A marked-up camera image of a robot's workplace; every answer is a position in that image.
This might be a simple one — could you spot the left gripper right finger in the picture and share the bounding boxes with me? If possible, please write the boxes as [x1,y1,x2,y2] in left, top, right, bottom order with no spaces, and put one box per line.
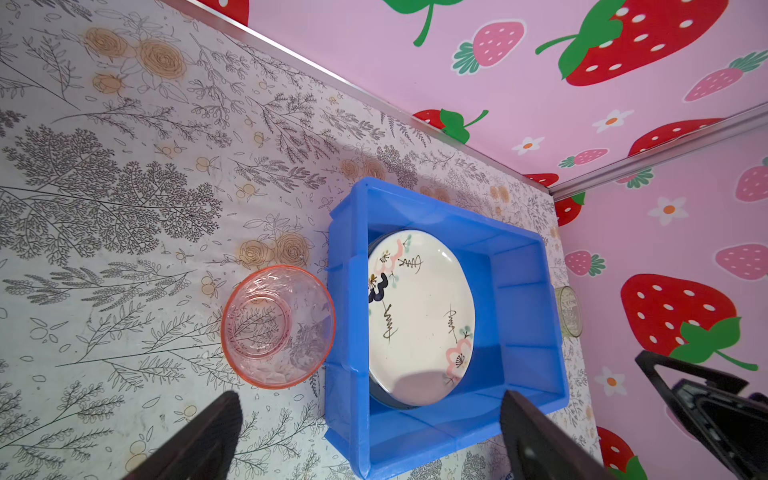
[500,390,612,480]

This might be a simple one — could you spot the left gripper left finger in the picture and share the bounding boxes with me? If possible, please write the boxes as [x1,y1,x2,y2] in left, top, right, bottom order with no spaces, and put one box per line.
[124,391,243,480]

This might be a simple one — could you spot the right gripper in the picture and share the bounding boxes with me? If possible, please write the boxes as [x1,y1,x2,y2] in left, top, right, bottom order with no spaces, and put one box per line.
[635,350,767,479]

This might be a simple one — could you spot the cream blossom pattern plate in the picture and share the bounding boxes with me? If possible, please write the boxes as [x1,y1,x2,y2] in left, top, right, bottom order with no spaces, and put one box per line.
[392,230,476,409]

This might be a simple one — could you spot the green flower pattern plate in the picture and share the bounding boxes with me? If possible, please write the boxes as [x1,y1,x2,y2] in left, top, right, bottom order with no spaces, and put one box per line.
[368,230,419,409]

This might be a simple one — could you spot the blue plastic bin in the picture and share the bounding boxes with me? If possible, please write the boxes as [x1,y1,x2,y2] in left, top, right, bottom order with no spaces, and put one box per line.
[325,178,569,479]

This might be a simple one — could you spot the green glass cup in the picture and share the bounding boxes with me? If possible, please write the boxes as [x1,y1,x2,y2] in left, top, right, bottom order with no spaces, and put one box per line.
[555,286,583,338]

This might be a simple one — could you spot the pink glass cup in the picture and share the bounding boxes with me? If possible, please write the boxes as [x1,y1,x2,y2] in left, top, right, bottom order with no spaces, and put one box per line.
[220,265,336,390]

